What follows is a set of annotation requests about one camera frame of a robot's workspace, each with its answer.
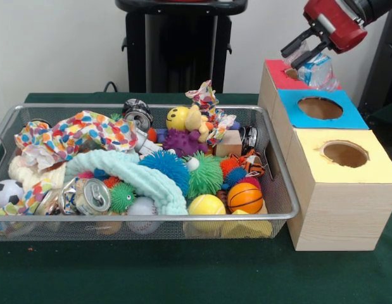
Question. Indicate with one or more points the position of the mint green cloth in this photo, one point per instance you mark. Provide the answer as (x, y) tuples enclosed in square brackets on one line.
[(135, 174)]

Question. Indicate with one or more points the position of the dark green tablecloth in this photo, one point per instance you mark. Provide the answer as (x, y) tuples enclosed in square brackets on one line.
[(183, 272), (385, 114)]

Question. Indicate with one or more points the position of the large green spiky ball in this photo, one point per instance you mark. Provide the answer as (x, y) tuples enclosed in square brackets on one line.
[(205, 175)]

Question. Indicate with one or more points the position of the small soccer ball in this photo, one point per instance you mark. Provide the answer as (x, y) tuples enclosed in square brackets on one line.
[(7, 194)]

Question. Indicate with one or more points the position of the yellow smiley ball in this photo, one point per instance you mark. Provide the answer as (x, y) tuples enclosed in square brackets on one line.
[(177, 117)]

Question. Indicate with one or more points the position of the wooden box with three holes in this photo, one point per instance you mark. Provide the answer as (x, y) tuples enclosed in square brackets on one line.
[(341, 215)]

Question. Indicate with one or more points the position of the silver mesh bin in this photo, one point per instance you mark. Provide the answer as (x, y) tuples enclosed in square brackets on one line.
[(72, 229)]

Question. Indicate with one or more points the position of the crushed silver can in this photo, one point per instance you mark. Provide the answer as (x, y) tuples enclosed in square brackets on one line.
[(91, 196)]

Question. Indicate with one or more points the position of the colourful polka dot cloth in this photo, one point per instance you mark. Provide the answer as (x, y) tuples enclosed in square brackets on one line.
[(85, 130)]

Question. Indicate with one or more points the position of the orange basketball toy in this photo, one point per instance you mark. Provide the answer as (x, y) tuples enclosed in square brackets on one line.
[(245, 198)]

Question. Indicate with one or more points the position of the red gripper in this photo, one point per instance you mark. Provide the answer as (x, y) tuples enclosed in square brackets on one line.
[(341, 31)]

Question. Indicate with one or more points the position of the blue spiky ball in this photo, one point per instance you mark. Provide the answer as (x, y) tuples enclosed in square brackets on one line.
[(165, 166)]

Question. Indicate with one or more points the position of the black chair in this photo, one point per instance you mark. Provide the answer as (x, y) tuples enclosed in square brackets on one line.
[(382, 69)]

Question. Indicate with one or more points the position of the purple spiky toy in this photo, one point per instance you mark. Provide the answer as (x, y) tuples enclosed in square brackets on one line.
[(183, 141)]

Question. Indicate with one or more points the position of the crushed clear plastic bottle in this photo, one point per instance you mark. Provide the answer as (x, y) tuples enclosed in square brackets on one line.
[(319, 73)]

